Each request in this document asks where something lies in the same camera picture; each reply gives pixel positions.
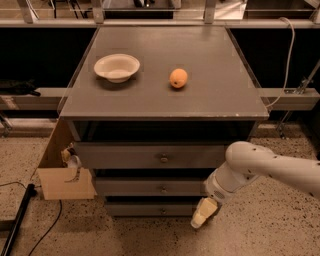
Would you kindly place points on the black bar on floor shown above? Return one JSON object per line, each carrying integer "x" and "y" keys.
{"x": 13, "y": 226}

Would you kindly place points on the cardboard box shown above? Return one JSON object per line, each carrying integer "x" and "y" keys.
{"x": 57, "y": 181}

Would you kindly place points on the metal clamp stand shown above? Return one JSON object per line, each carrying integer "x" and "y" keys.
{"x": 299, "y": 90}

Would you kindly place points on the black object on rail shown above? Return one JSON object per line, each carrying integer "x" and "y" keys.
{"x": 17, "y": 87}

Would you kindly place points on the grey bottom drawer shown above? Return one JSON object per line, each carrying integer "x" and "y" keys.
{"x": 150, "y": 209}

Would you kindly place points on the grey drawer cabinet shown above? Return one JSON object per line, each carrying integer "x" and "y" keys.
{"x": 218, "y": 105}

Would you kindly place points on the grey drawer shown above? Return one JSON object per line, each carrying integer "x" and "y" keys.
{"x": 150, "y": 209}
{"x": 148, "y": 187}
{"x": 148, "y": 156}

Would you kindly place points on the grey top drawer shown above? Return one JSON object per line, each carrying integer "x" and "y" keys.
{"x": 148, "y": 156}

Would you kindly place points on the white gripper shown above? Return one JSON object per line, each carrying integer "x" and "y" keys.
{"x": 215, "y": 190}

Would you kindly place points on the white bowl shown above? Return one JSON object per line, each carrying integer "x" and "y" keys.
{"x": 117, "y": 68}

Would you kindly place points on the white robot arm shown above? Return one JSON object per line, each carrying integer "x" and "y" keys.
{"x": 244, "y": 163}

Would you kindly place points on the crumpled items in box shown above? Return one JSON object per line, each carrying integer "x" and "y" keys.
{"x": 69, "y": 157}

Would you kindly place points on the orange fruit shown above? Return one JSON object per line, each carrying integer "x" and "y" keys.
{"x": 178, "y": 78}

